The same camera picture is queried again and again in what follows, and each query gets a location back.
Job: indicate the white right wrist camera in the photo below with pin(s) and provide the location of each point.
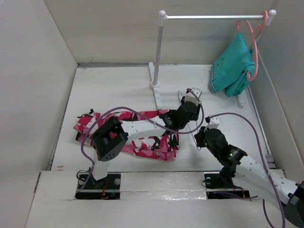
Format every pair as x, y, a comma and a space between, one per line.
212, 122

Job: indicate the pink camouflage trousers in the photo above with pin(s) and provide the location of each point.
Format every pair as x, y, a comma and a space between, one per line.
152, 147

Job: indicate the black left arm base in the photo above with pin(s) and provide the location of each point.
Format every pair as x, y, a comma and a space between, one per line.
107, 188

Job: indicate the pink plastic hanger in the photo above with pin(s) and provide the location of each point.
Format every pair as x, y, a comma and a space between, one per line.
253, 50

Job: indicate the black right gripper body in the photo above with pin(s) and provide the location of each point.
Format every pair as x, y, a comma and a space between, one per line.
203, 140

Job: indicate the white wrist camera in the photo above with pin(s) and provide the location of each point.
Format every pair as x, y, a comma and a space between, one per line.
193, 95
212, 122

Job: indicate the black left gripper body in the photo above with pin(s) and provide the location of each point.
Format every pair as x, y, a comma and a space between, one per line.
194, 117

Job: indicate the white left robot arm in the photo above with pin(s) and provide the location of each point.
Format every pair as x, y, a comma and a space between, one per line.
111, 137

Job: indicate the teal garment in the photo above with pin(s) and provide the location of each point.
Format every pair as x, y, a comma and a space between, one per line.
229, 71

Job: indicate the blue wire hanger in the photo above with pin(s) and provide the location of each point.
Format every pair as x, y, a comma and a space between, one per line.
180, 96

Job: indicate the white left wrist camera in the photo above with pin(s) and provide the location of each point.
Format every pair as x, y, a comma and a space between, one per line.
193, 95

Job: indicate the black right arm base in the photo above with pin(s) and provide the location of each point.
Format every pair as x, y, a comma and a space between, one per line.
217, 188

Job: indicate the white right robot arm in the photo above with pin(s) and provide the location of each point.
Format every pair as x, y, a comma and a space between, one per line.
241, 170

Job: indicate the white clothes rack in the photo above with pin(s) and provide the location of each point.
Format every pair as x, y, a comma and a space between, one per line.
199, 38

